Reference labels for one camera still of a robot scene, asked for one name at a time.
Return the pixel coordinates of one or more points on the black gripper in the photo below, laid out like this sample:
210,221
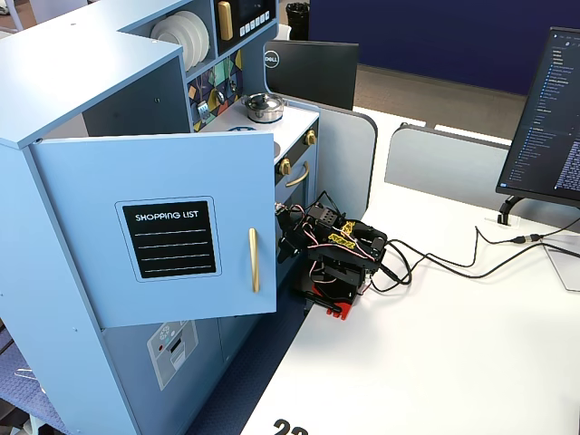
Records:
287,239

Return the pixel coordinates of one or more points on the blue cabinet door shopping list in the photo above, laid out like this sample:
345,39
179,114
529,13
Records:
81,181

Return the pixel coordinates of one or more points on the gold stove knob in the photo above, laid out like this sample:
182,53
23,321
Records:
310,138
285,166

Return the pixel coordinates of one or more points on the gray desk divider panel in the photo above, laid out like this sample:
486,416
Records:
349,158
435,163

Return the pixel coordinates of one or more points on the red table clamp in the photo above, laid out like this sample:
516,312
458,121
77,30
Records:
344,312

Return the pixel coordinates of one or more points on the steel pot with lid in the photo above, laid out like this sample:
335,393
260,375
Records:
263,106

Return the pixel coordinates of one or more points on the steel slotted spatula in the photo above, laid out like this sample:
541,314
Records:
202,110

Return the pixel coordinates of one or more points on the steel ladle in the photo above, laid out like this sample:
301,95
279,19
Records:
220,97

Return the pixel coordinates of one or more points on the steel serving spoon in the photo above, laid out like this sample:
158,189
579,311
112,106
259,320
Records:
233,85

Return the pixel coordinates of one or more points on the black Dell monitor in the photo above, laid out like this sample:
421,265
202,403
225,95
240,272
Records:
312,72

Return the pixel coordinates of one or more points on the white toy plate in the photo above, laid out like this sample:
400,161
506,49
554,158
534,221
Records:
205,36
165,34
194,43

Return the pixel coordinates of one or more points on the black trash bin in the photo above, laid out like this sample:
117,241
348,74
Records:
298,20

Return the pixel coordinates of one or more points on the black toy microwave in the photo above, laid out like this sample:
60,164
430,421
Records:
254,9

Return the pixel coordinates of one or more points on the blue toy kitchen unit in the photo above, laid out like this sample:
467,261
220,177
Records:
68,68

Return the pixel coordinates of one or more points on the monitor showing code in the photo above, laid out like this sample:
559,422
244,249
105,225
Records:
544,136

